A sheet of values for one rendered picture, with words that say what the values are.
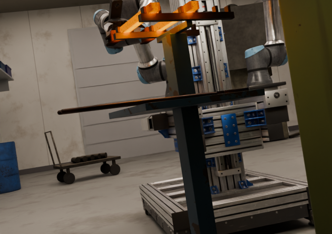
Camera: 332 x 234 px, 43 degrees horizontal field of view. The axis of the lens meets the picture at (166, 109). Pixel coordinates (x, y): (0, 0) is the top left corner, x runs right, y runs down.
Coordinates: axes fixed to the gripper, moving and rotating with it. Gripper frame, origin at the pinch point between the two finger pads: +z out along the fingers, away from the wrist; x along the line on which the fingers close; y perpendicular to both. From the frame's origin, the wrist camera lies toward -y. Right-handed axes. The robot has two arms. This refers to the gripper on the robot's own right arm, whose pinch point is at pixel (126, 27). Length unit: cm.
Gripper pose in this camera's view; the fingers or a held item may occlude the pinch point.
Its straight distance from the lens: 163.4
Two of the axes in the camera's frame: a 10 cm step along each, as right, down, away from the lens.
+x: -9.1, 1.7, -3.7
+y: 0.1, 9.2, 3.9
